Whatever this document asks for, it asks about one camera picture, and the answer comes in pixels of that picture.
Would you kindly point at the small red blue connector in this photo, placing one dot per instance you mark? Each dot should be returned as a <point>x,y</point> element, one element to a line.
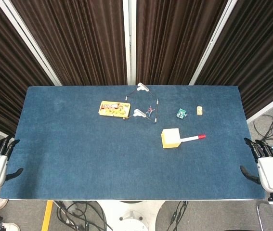
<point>150,110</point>

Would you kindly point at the white sneaker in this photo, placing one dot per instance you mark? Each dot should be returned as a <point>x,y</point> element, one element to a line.
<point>2,204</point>
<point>10,227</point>

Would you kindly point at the yellow foam cube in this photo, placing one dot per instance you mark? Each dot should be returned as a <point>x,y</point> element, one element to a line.
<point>171,138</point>

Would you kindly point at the yellow snack box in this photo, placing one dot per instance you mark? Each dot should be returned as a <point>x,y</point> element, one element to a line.
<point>114,109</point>

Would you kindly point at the small beige tile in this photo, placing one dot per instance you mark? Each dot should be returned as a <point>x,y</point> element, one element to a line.
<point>199,110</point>

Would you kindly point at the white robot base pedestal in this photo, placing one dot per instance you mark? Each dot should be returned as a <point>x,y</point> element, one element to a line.
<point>131,214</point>

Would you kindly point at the white marker with red cap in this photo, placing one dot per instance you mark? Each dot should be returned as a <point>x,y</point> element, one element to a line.
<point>191,138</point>

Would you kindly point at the white plastic clip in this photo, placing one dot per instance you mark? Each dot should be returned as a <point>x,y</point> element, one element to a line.
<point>139,112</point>
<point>141,87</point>

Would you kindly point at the white partition post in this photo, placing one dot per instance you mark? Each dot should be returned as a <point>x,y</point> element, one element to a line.
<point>129,41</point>
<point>30,45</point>
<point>211,45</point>

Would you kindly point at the dark brown pleated curtain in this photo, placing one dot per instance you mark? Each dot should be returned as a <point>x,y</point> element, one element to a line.
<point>78,41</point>
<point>172,41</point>
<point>3,79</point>
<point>254,55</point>

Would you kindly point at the blue felt table mat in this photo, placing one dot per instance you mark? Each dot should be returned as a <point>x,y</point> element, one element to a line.
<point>78,156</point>

